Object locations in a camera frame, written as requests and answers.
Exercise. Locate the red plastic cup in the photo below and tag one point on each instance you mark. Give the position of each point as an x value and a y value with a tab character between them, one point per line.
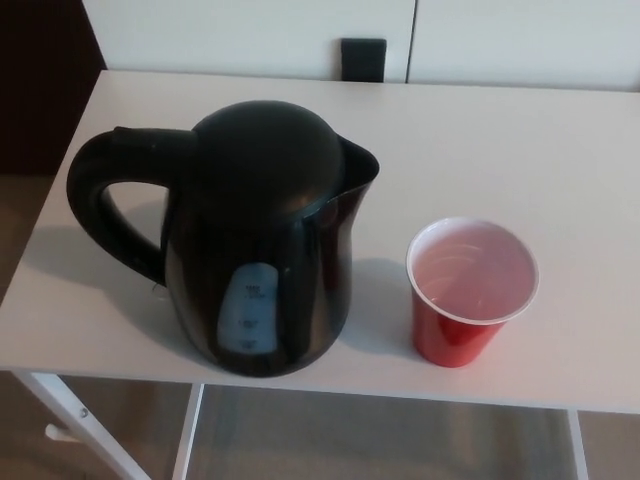
452	335

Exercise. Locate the white hook on table leg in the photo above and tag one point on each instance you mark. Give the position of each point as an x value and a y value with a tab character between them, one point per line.
52	432

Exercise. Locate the white cabinet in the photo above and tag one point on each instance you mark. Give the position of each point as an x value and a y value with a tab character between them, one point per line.
225	35

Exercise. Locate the black electric kettle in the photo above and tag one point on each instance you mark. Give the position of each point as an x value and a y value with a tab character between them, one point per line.
260	210

